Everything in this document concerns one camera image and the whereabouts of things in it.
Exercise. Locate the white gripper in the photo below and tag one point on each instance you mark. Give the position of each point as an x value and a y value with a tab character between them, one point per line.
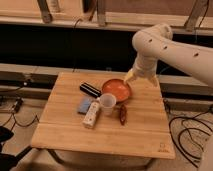
143	67

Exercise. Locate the translucent white cup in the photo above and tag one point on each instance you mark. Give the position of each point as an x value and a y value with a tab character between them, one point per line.
107	102

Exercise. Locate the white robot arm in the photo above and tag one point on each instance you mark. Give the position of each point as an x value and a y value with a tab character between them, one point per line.
155	43

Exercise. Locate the orange ceramic bowl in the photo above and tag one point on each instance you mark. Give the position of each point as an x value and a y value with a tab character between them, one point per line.
118	88

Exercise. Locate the wooden table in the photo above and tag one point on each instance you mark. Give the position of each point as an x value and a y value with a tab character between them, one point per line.
145	133

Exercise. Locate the black rectangular box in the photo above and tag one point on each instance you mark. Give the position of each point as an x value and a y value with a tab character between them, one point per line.
88	89

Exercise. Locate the blue sponge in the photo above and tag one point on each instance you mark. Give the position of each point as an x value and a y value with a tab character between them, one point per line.
84	105

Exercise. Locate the white game controller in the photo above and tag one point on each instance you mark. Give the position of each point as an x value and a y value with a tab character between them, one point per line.
91	115

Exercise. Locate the black power adapter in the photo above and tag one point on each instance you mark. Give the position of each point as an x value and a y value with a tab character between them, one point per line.
17	105

